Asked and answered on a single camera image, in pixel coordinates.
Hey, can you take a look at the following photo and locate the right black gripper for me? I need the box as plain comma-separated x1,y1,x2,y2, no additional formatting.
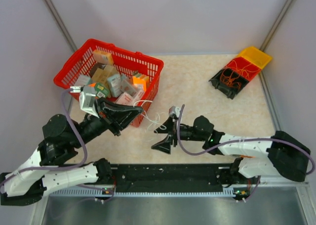
153,116,206,154

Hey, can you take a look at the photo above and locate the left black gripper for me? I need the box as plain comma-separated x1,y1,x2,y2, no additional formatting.
72,97,146,149

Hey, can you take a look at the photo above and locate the white wire tangle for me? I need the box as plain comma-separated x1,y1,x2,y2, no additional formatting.
133,100,165,141

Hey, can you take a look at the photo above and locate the orange wire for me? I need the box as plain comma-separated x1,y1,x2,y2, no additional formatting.
220,68,244,93
240,64,255,77

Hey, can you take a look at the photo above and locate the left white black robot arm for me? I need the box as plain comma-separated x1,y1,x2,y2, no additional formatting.
0,97,143,206

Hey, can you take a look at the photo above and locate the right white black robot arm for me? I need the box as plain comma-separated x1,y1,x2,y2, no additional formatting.
151,116,311,183

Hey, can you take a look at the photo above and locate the pink white box in basket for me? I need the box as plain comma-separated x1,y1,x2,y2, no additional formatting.
115,90,145,106

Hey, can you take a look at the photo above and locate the green orange box in basket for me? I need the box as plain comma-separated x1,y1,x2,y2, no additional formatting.
89,83,112,98

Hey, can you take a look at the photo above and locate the pale blue box in basket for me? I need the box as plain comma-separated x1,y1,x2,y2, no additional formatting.
107,74,122,97

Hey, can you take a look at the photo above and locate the red plastic shopping basket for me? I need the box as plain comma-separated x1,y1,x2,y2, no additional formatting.
53,39,164,128

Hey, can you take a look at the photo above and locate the tan box in basket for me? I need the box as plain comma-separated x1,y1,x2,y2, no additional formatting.
92,65,119,84

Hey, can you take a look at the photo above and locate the bright orange pack in basket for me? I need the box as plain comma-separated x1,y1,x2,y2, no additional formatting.
132,73,150,92

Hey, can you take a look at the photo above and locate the black plastic bin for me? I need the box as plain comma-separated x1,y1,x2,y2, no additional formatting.
209,68,249,99

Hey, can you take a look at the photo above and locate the red plastic bin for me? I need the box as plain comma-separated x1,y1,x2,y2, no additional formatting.
224,57,261,82

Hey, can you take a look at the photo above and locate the yellow plastic bin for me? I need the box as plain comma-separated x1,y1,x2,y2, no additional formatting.
237,46,272,70

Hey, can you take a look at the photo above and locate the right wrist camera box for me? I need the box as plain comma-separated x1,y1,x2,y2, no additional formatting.
168,106,181,119

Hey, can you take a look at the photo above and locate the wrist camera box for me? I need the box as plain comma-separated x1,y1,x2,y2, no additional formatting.
168,106,181,119
70,85,98,117

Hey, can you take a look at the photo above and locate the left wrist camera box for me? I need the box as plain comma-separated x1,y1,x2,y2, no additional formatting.
70,85,98,117

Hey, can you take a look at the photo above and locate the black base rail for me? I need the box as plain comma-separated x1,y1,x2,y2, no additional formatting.
49,163,309,198

